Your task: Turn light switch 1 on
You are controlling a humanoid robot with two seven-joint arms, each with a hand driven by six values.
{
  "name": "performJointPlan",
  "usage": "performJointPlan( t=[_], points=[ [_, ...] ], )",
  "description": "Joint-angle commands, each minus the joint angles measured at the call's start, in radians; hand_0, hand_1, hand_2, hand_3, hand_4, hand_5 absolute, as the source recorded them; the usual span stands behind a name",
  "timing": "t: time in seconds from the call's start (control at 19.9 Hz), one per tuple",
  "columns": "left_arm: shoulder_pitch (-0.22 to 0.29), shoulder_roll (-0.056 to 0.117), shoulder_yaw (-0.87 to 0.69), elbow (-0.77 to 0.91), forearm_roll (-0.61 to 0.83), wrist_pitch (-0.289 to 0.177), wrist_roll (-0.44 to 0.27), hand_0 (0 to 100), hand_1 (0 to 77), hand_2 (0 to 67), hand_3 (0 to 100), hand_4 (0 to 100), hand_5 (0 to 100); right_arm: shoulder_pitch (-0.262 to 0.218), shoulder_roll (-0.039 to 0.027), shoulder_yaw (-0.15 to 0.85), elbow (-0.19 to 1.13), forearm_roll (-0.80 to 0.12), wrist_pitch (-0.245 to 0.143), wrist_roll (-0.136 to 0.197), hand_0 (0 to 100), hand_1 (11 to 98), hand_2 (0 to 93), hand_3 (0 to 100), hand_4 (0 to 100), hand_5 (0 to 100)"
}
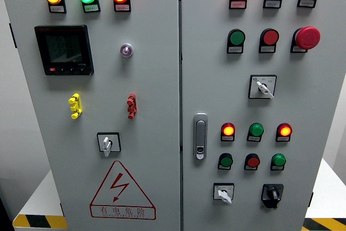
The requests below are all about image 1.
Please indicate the pale grey cabinet door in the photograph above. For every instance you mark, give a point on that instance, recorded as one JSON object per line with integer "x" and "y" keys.
{"x": 151, "y": 93}

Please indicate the silver door lock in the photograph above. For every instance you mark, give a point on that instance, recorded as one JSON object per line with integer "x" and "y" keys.
{"x": 200, "y": 136}

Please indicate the pale grey door with lock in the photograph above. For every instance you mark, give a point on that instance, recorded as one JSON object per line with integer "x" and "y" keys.
{"x": 216, "y": 85}

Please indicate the small red lamp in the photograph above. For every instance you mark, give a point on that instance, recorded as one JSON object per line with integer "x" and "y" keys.
{"x": 228, "y": 129}
{"x": 285, "y": 130}

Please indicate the small label plate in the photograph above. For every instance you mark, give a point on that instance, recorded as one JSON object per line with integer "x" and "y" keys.
{"x": 57, "y": 9}
{"x": 238, "y": 4}
{"x": 235, "y": 49}
{"x": 283, "y": 138}
{"x": 253, "y": 138}
{"x": 91, "y": 8}
{"x": 267, "y": 49}
{"x": 272, "y": 3}
{"x": 223, "y": 167}
{"x": 297, "y": 49}
{"x": 227, "y": 138}
{"x": 250, "y": 168}
{"x": 306, "y": 3}
{"x": 277, "y": 168}
{"x": 122, "y": 7}

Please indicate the white round lamp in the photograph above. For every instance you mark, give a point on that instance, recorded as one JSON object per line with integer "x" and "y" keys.
{"x": 126, "y": 50}

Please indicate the small green push button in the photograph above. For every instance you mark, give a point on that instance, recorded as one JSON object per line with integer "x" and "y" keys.
{"x": 279, "y": 160}
{"x": 226, "y": 160}

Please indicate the small green lamp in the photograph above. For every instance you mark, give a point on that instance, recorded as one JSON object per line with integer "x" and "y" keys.
{"x": 256, "y": 129}

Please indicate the small red push button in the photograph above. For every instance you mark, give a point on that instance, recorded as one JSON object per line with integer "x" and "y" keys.
{"x": 253, "y": 161}

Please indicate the black display meter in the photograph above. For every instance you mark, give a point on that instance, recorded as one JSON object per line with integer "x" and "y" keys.
{"x": 64, "y": 49}

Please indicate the red warning triangle sign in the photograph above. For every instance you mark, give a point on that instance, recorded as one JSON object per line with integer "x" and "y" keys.
{"x": 121, "y": 212}

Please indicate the large red stop button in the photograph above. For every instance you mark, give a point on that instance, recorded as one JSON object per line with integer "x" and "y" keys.
{"x": 308, "y": 37}

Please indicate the black door hinge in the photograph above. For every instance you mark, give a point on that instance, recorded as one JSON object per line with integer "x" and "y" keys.
{"x": 62, "y": 209}
{"x": 311, "y": 199}
{"x": 12, "y": 35}

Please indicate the black yellow striped tape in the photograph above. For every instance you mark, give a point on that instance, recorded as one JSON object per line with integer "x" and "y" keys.
{"x": 38, "y": 221}
{"x": 324, "y": 225}

